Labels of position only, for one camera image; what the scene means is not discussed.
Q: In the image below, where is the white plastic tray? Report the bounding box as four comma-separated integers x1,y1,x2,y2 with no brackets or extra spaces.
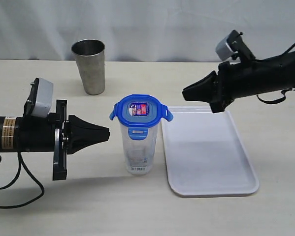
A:
162,106,260,198

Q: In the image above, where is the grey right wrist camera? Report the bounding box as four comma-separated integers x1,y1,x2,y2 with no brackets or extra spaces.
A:
215,30,256,61

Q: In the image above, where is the stainless steel cup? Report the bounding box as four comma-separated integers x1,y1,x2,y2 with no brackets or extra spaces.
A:
71,39,105,95

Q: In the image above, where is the white backdrop curtain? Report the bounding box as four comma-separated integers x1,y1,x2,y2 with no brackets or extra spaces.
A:
0,0,295,62

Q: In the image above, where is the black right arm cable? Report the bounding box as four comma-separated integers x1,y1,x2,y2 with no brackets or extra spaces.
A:
257,35,295,104

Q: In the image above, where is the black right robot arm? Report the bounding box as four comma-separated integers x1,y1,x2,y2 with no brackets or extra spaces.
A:
182,51,295,113

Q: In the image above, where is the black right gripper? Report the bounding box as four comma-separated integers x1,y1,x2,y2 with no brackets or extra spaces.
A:
182,61,263,113

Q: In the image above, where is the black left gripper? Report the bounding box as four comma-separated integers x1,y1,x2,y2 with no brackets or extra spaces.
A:
18,78,110,181

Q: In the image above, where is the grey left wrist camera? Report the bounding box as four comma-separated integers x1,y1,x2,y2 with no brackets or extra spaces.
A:
32,78,53,118

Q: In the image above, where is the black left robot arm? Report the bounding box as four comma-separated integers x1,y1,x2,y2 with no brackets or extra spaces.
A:
0,78,110,180

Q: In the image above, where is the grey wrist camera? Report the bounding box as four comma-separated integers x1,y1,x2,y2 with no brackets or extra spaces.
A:
215,30,256,61
32,78,53,118

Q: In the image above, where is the clear plastic tall container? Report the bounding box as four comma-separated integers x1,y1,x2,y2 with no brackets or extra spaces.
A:
120,123,159,175

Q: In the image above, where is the blue container lid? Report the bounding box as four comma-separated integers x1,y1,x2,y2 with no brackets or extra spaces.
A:
109,94,174,141

